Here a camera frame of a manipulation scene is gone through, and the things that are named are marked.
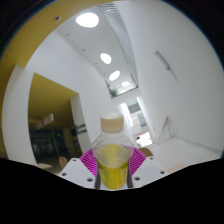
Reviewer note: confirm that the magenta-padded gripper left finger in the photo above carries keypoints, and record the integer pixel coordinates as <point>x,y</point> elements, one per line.
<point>76,171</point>

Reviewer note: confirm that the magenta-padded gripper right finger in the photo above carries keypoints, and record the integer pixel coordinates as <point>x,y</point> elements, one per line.
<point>148,170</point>

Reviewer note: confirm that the clear bottle with yellow drink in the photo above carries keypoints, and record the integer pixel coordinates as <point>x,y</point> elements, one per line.
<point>112,166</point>

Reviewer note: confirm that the small light wooden chair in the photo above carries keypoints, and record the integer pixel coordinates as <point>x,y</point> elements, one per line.
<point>63,162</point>

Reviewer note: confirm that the wooden bench table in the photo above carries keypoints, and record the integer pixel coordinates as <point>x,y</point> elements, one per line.
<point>43,165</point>

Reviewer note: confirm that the wooden stair handrail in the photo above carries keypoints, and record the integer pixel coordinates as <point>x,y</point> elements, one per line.
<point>166,125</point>

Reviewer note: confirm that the white hanging sign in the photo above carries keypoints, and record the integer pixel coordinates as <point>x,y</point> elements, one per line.
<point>46,120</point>

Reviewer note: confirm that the green balcony plant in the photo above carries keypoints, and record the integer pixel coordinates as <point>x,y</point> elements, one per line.
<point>113,92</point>

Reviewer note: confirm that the round ceiling lights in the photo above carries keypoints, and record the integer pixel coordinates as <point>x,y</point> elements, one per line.
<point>87,20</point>

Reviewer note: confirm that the long grey wall lamp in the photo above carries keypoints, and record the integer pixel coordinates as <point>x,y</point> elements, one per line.
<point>163,60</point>

